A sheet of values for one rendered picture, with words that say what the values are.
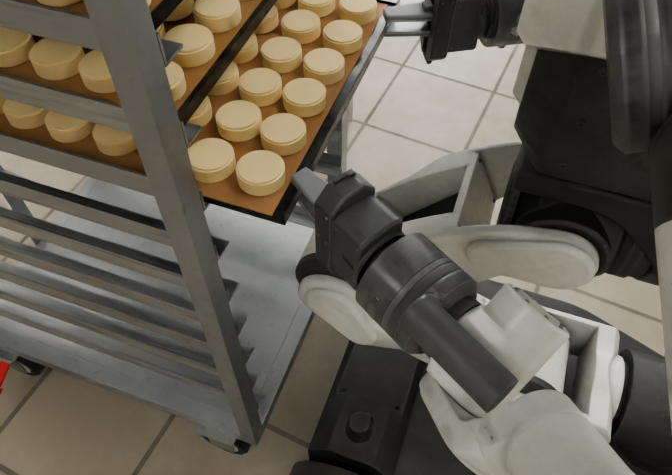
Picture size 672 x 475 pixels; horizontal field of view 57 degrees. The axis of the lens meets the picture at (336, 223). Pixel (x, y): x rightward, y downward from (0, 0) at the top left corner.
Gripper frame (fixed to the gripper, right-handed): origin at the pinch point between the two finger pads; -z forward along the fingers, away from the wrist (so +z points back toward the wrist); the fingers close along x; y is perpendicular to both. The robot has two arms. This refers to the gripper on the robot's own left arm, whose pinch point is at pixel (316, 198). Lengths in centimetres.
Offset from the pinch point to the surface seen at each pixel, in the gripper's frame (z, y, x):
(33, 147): -23.5, 19.2, 0.9
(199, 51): -15.2, 2.3, 10.0
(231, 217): -49, -13, -64
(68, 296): -32, 24, -35
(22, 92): -21.5, 18.0, 9.1
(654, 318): 27, -77, -77
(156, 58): -6.4, 10.1, 18.3
